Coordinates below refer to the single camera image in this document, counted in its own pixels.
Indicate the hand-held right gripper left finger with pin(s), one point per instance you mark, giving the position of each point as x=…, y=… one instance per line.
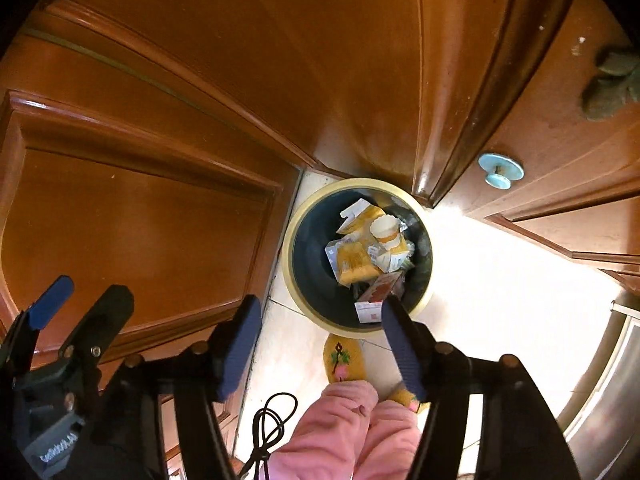
x=240, y=345

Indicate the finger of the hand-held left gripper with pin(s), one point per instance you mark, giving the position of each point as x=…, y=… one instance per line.
x=50, y=300
x=110, y=310

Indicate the person's right leg pink trousers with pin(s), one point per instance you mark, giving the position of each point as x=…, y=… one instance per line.
x=390, y=440

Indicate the light blue cabinet knob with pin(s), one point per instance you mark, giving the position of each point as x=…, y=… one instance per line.
x=500, y=167

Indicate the yellow paper box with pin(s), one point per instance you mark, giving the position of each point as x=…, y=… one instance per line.
x=357, y=212

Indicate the orange white paper cup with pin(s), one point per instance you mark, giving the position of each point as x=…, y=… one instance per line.
x=385, y=230

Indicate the black bin with cream rim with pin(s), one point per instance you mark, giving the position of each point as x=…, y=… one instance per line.
x=310, y=265

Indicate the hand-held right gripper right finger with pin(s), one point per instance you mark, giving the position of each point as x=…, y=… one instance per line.
x=405, y=350

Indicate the person's leg pink trousers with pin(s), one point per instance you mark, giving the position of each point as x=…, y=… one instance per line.
x=390, y=440
x=325, y=430

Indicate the yellow noodle packet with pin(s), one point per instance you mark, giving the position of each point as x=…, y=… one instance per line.
x=352, y=260

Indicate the red packet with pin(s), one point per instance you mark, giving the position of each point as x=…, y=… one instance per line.
x=380, y=292

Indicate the brown wooden corner cabinet door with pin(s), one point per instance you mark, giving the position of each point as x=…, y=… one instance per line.
x=275, y=60

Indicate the person's left leg pink trousers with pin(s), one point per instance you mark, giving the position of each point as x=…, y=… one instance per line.
x=325, y=430

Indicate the yellow embroidered slipper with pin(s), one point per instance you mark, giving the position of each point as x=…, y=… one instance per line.
x=402, y=396
x=342, y=360

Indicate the grey green rag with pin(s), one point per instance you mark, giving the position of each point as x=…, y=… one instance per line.
x=605, y=95

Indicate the stainless steel appliance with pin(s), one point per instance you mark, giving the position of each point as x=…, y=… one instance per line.
x=605, y=385

